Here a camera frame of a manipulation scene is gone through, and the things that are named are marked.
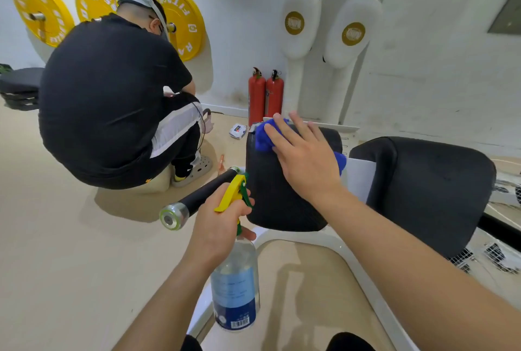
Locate clear spray bottle yellow trigger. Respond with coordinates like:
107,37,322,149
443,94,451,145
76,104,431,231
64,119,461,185
209,174,261,331

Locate person's left forearm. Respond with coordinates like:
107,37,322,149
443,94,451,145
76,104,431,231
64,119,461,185
112,255,224,351

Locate red fire extinguisher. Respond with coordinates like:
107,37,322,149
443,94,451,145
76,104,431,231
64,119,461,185
265,69,285,119
248,67,266,127

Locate beige stool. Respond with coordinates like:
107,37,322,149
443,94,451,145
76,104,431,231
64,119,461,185
134,165,173,194

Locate stack of black mats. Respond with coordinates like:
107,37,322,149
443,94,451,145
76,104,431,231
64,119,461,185
0,67,45,111

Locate small black machine pad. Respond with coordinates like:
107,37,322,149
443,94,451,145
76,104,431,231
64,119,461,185
245,123,343,232

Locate person's left hand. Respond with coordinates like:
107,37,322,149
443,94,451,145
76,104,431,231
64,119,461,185
185,183,257,272

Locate person's black trousers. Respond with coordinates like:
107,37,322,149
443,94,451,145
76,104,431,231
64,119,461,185
181,332,375,351

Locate white paper sheet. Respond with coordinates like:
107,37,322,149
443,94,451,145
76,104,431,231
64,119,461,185
342,157,377,204

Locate person's right hand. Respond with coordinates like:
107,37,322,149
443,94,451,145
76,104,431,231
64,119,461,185
264,111,345,207

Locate blue cleaning cloth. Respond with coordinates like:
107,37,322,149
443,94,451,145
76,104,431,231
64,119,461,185
254,118,347,176

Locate black handle bar chrome end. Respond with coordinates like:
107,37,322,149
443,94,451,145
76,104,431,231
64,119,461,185
159,166,245,231

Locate small yellow weight plate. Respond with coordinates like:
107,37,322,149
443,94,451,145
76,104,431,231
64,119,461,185
75,0,119,23

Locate white machine frame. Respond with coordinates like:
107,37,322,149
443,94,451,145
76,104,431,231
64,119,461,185
187,225,420,351

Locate large black seat pad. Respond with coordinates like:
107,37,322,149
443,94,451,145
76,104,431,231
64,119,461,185
349,136,497,260

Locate person's right forearm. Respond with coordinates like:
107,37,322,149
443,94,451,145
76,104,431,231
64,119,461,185
313,188,521,351

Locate white boxing pad gold badge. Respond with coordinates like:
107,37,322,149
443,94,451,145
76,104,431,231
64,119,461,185
281,0,322,60
323,0,383,69

